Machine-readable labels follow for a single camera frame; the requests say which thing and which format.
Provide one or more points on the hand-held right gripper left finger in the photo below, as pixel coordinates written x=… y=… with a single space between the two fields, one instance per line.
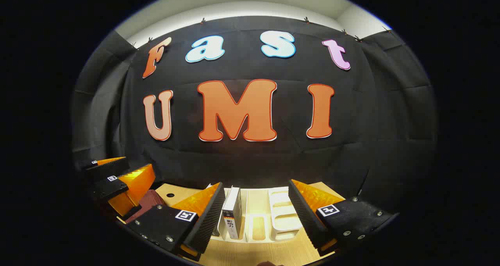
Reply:
x=207 y=223

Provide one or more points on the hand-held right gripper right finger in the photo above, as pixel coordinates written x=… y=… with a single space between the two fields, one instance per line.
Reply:
x=304 y=219

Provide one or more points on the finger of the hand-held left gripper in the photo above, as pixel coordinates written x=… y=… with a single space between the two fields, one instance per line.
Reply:
x=109 y=168
x=107 y=188

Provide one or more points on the white bookshelf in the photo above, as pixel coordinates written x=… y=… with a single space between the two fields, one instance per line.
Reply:
x=281 y=219

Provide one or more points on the white portrait cover book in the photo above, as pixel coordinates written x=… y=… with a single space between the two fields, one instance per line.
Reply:
x=232 y=211

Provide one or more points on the maroon schoolbag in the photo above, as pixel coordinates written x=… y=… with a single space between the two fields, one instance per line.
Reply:
x=150 y=203

